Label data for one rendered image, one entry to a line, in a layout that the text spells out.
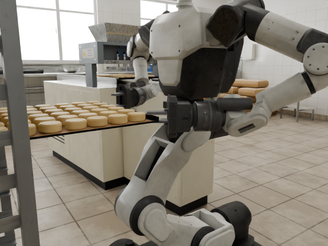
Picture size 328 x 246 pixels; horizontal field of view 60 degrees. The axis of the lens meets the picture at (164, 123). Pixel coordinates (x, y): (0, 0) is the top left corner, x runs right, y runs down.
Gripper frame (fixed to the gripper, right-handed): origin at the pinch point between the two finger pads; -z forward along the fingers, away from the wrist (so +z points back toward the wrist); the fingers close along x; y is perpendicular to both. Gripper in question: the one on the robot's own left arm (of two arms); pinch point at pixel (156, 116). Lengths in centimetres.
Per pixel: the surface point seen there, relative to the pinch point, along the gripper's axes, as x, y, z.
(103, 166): -65, -138, -33
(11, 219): -17.0, 24.2, -31.6
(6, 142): -0.6, 23.8, -31.2
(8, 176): -7.7, 24.0, -31.4
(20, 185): -8.9, 25.8, -28.5
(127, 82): 2, -142, -13
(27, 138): 0.3, 24.7, -26.8
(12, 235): -44, -14, -49
